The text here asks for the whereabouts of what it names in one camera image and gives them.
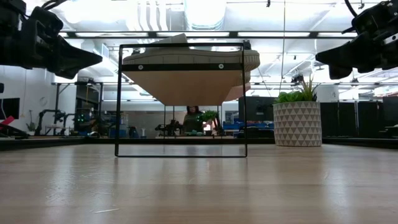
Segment black frame wooden shelf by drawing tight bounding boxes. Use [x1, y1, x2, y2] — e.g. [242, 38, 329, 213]
[114, 42, 249, 159]

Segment small dark wall monitor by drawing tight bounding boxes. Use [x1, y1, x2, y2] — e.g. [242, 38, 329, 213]
[0, 97, 21, 120]

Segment black metal rack frame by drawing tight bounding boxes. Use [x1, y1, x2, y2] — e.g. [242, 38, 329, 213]
[52, 81, 104, 138]

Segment small background potted plant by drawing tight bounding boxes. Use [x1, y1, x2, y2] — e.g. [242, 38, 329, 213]
[198, 110, 219, 123]

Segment black room divider panels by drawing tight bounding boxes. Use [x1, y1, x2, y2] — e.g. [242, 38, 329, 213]
[320, 95, 398, 139]

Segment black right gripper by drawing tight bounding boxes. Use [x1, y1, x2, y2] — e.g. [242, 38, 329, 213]
[315, 29, 398, 80]

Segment thin hanging cable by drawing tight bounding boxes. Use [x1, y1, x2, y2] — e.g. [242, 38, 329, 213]
[279, 0, 287, 94]

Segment black overhead frame beam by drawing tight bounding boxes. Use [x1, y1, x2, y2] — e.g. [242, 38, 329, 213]
[58, 30, 358, 40]

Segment pink foam slide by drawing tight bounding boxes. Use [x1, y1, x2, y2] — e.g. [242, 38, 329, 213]
[224, 82, 252, 102]

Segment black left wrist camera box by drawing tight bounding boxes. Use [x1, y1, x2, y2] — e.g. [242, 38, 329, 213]
[29, 6, 65, 37]

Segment succulent in white patterned pot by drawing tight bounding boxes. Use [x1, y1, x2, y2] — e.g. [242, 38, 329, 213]
[272, 74, 323, 147]

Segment silver ceiling air duct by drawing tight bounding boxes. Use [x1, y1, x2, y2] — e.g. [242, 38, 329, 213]
[183, 0, 228, 31]

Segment black table frame rail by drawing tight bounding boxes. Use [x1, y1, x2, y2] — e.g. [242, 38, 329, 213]
[0, 136, 398, 152]

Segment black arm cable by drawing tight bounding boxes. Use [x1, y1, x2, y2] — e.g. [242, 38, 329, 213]
[343, 0, 358, 18]
[42, 0, 68, 10]

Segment person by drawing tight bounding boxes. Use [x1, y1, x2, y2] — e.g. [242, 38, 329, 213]
[182, 105, 205, 135]

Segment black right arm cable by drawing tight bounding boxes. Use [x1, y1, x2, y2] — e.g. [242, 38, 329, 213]
[343, 0, 358, 18]

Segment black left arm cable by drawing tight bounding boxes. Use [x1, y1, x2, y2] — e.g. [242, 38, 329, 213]
[42, 0, 68, 10]

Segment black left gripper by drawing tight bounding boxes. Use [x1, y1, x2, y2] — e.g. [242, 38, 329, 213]
[0, 0, 103, 80]

